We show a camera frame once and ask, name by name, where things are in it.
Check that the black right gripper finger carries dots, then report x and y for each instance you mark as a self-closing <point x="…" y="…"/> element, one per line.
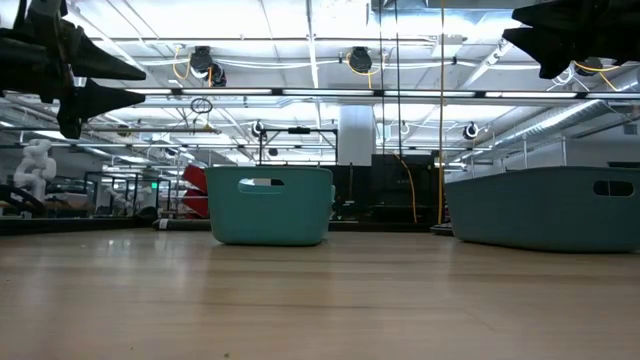
<point x="560" y="47"/>
<point x="560" y="14"/>

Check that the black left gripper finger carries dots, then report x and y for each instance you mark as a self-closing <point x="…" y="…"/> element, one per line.
<point x="95" y="100"/>
<point x="100" y="62"/>

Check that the blue-grey plastic bin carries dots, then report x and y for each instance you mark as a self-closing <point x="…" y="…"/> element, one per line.
<point x="540" y="210"/>

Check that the large white robot arm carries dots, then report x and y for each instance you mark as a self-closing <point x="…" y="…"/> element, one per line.
<point x="35" y="165"/>

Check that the small white robot arm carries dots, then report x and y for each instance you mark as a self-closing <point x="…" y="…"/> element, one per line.
<point x="142" y="197"/>
<point x="119" y="200"/>

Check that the red cart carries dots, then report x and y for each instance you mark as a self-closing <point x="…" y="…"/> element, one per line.
<point x="196" y="177"/>

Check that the black cylinder with white end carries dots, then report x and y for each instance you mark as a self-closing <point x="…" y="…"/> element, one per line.
<point x="180" y="224"/>

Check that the long LED light bar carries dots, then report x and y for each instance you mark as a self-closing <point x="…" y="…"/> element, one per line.
<point x="300" y="91"/>

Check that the teal plastic bin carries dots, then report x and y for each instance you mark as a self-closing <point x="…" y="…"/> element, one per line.
<point x="270" y="215"/>

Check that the black equipment rack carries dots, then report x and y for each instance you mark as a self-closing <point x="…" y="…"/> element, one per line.
<point x="395" y="185"/>

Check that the black calculator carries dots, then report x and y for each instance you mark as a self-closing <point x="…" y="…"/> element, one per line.
<point x="441" y="229"/>

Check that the white building column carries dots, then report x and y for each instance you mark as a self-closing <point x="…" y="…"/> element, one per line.
<point x="356" y="135"/>

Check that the silver ventilation duct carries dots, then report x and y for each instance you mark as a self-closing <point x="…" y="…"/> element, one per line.
<point x="565" y="117"/>

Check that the black distant rig frame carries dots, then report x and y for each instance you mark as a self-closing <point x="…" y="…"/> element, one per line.
<point x="299" y="130"/>
<point x="90" y="192"/>

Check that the black aluminium table frame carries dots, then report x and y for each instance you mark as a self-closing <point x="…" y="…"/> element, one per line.
<point x="75" y="224"/>

